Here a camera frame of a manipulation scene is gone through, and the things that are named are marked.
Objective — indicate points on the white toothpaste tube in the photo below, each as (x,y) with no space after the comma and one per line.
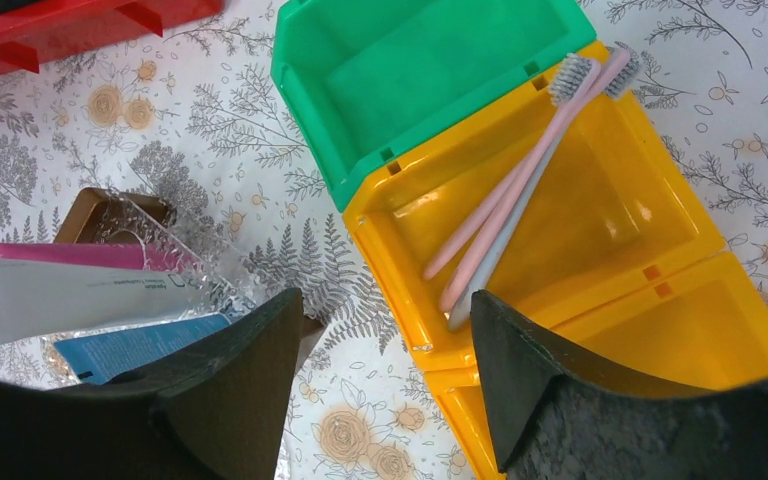
(42,298)

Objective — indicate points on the pink toothpaste tube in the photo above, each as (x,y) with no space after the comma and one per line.
(131,266)

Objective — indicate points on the green plastic bin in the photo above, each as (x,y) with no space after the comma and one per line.
(367,81)

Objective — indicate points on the orange bin with toothbrushes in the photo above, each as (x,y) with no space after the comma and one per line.
(611,214)

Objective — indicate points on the grey toothbrush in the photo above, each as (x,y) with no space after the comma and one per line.
(510,238)

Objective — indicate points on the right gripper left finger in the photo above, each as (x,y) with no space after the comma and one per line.
(212,410)

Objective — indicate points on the red plastic bin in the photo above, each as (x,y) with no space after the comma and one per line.
(36,32)

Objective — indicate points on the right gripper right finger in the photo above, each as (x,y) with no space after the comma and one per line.
(557,410)

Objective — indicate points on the blue toothpaste tube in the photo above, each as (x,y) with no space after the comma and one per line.
(98,359)

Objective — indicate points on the pink toothbrush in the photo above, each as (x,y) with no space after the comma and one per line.
(536,172)
(575,84)

